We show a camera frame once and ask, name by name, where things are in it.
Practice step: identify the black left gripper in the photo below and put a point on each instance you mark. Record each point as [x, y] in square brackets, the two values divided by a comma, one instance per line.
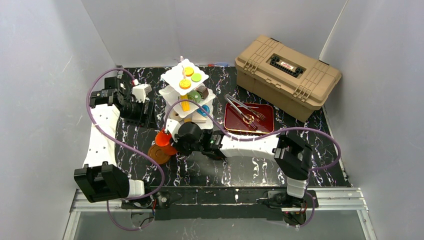
[139, 117]

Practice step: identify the orange plastic cup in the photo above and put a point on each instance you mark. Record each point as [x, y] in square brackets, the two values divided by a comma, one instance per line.
[163, 141]

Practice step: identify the brown round wooden lid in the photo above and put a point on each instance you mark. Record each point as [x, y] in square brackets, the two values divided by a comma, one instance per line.
[156, 153]

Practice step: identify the chocolate sprinkled donut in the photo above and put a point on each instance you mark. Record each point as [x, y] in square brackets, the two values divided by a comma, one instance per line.
[175, 116]

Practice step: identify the white triangle cake slice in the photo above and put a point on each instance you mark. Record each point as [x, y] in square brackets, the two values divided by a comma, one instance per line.
[198, 118]

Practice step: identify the yellow decorated cake slice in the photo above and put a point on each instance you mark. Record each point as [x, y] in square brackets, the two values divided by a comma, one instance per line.
[184, 104]

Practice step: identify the blue sprinkled donut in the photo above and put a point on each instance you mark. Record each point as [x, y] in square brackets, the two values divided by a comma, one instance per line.
[203, 111]

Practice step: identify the white three-tier cake stand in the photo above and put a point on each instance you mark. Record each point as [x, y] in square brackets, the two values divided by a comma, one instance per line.
[185, 93]

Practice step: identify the green swirl roll cake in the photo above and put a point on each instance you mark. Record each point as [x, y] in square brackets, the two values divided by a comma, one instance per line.
[195, 96]

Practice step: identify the chocolate swirl roll cake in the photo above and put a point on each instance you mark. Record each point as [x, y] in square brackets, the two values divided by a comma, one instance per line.
[203, 91]

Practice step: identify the green round macaron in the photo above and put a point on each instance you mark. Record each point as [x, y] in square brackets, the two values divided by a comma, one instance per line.
[196, 77]

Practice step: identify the metal serving tongs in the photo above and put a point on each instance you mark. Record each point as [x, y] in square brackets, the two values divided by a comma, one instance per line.
[247, 114]

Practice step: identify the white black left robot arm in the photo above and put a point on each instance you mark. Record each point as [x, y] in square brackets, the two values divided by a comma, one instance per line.
[100, 179]

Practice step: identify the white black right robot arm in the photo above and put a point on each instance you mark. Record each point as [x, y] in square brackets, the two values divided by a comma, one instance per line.
[291, 153]

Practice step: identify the red dessert tray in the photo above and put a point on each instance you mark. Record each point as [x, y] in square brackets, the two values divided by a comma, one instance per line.
[235, 123]

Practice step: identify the red blue screwdriver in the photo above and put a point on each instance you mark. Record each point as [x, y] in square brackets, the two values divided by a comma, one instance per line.
[218, 64]

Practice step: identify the tan plastic toolbox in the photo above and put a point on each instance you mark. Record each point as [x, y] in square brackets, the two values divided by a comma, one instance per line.
[291, 81]

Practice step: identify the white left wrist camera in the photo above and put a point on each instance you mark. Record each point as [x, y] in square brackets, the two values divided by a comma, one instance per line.
[140, 91]

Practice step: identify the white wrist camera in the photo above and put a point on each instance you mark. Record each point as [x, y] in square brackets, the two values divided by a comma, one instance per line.
[140, 91]
[172, 127]

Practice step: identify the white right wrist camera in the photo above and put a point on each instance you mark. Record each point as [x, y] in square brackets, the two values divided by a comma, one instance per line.
[172, 127]

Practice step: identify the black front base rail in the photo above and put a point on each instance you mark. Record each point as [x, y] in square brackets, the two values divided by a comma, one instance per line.
[213, 202]

